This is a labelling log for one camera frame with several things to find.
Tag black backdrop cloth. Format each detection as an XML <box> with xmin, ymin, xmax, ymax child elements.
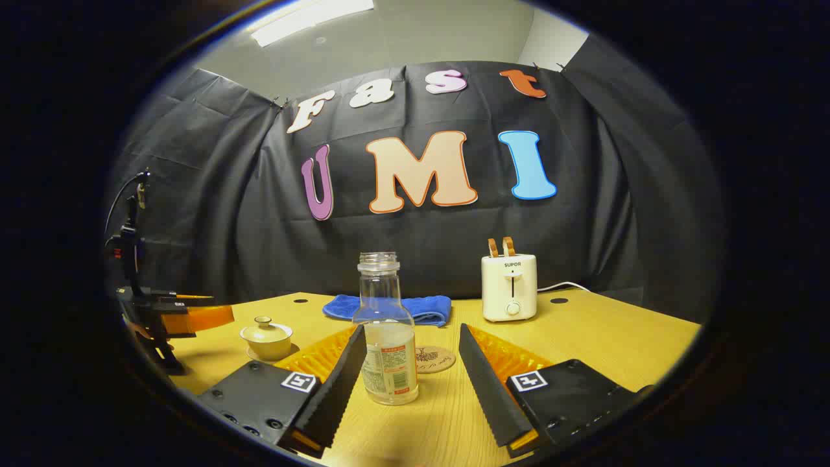
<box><xmin>107</xmin><ymin>62</ymin><xmax>724</xmax><ymax>325</ymax></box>

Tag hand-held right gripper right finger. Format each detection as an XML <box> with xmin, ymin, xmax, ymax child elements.
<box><xmin>458</xmin><ymin>323</ymin><xmax>656</xmax><ymax>458</ymax></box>

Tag blue folded towel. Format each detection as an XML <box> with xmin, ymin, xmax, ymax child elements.
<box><xmin>322</xmin><ymin>294</ymin><xmax>453</xmax><ymax>328</ymax></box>

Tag round brown coaster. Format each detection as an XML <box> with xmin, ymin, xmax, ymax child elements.
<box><xmin>414</xmin><ymin>346</ymin><xmax>457</xmax><ymax>374</ymax></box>

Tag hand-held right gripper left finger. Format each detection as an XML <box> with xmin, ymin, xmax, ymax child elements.
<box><xmin>198</xmin><ymin>324</ymin><xmax>368</xmax><ymax>458</ymax></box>

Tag ceiling light panel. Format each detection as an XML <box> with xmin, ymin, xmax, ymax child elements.
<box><xmin>250</xmin><ymin>0</ymin><xmax>375</xmax><ymax>47</ymax></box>

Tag white toaster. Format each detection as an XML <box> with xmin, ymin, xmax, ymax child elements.
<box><xmin>481</xmin><ymin>254</ymin><xmax>538</xmax><ymax>323</ymax></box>

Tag yellow teacup saucer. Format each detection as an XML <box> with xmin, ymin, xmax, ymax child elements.
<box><xmin>246</xmin><ymin>346</ymin><xmax>300</xmax><ymax>364</ymax></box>

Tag clear plastic water bottle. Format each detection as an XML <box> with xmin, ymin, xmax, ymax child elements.
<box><xmin>352</xmin><ymin>252</ymin><xmax>420</xmax><ymax>406</ymax></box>

